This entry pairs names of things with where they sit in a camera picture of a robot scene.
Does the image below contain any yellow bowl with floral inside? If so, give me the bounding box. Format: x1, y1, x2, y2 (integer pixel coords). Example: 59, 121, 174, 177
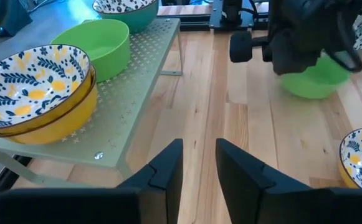
338, 126, 362, 190
0, 67, 99, 146
0, 44, 95, 136

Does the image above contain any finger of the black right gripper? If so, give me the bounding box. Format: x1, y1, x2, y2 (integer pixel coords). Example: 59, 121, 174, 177
270, 46, 322, 75
325, 15, 362, 73

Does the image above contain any green plastic bowl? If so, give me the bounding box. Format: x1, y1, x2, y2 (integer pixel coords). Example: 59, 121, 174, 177
50, 18, 131, 83
279, 54, 352, 100

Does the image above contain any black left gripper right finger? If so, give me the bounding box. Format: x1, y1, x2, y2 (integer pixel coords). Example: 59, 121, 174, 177
216, 138, 333, 224

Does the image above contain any black aluminium table frame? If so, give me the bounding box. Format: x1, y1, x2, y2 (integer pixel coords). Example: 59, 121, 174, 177
157, 0, 270, 32

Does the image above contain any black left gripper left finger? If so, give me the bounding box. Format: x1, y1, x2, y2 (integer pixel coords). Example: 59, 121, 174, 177
117, 139, 184, 224

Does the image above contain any pale green perforated metal shelf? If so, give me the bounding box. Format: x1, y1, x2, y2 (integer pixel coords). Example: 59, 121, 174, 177
0, 17, 183, 188

